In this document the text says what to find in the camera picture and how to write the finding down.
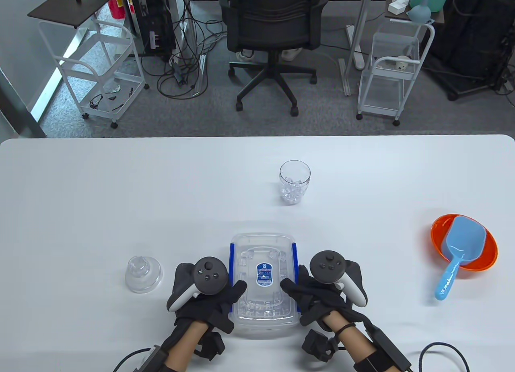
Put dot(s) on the person's right hand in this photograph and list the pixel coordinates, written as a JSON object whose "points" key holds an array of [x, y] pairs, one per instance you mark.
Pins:
{"points": [[318, 299]]}

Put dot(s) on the person's left hand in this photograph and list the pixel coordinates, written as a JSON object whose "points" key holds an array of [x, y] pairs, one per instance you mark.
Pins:
{"points": [[213, 307]]}

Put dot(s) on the white black controller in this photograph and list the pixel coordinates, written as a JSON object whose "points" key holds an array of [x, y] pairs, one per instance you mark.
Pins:
{"points": [[328, 265], [209, 275]]}

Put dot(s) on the clear container with blue latches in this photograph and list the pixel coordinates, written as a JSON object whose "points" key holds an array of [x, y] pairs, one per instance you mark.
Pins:
{"points": [[232, 259]]}

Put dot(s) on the pile of ice cubes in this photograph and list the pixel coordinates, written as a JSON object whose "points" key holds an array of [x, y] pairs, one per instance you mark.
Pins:
{"points": [[265, 307]]}

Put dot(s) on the clear plastic shaker lid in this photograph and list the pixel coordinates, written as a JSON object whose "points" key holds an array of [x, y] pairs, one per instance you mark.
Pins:
{"points": [[143, 273]]}

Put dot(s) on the clear container lid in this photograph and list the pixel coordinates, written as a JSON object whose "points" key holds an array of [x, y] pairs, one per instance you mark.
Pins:
{"points": [[261, 243]]}

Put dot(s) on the small batch of ice cubes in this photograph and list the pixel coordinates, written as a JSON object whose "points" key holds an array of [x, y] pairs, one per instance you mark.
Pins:
{"points": [[293, 191]]}

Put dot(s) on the clear plastic shaker cup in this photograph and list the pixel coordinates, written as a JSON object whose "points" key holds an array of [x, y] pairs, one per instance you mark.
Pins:
{"points": [[285, 174]]}

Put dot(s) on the blue plastic scoop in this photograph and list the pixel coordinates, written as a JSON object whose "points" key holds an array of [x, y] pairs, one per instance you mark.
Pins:
{"points": [[464, 239]]}

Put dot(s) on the person's left forearm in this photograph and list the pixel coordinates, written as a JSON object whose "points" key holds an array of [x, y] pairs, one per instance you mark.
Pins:
{"points": [[185, 344]]}

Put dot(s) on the person's right forearm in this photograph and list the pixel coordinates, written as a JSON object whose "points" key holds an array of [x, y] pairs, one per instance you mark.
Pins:
{"points": [[354, 339]]}

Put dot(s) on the black left wrist sensor box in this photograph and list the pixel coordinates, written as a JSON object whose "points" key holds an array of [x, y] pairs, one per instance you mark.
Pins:
{"points": [[155, 360]]}

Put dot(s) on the black wrist sensor box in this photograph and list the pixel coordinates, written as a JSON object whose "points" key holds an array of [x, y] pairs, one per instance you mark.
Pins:
{"points": [[386, 352], [155, 360]]}

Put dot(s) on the black right wrist sensor box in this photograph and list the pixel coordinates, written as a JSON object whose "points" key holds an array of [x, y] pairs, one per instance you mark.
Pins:
{"points": [[386, 352]]}

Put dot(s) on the orange plastic bowl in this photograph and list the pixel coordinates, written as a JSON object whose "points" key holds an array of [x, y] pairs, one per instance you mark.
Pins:
{"points": [[442, 235]]}

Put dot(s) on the white mug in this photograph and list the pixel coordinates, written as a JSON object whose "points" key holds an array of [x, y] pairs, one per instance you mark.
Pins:
{"points": [[402, 64]]}

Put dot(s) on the white power strip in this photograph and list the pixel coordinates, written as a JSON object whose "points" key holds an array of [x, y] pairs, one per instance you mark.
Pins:
{"points": [[356, 46]]}

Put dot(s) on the white desk leg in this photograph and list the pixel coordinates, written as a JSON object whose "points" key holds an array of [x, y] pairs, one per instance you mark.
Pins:
{"points": [[358, 34]]}

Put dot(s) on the grey pillar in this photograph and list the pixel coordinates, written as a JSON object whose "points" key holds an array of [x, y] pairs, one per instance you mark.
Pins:
{"points": [[16, 110]]}

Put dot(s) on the black office chair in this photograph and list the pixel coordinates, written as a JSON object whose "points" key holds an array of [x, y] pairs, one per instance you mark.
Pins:
{"points": [[273, 21]]}

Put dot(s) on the brown side table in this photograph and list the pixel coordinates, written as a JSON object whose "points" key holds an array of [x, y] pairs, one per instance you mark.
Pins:
{"points": [[392, 17]]}

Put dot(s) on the black computer tower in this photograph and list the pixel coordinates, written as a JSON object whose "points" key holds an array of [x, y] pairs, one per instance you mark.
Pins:
{"points": [[155, 21]]}

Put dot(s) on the light blue vase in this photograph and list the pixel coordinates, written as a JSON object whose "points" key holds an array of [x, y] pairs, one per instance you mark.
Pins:
{"points": [[419, 13]]}

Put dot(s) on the small white boxes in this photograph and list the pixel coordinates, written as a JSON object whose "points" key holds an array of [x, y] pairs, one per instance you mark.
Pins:
{"points": [[398, 5]]}

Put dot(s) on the black covered equipment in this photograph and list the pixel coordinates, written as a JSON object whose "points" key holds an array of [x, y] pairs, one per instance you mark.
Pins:
{"points": [[474, 34]]}

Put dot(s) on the red fire extinguisher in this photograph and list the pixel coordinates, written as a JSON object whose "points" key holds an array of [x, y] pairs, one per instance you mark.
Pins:
{"points": [[116, 7]]}

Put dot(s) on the dark brown board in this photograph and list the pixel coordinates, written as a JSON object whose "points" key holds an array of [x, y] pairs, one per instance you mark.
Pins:
{"points": [[72, 3]]}

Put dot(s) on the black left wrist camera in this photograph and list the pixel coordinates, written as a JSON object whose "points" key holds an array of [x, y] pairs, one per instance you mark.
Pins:
{"points": [[211, 346]]}

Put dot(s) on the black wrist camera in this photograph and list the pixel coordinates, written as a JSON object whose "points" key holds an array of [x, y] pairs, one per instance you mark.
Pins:
{"points": [[211, 346], [318, 344]]}

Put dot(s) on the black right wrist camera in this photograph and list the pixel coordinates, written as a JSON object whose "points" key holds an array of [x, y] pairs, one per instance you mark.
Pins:
{"points": [[318, 344]]}

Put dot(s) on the silver rail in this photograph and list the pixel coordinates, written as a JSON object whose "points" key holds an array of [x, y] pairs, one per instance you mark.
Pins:
{"points": [[200, 72]]}

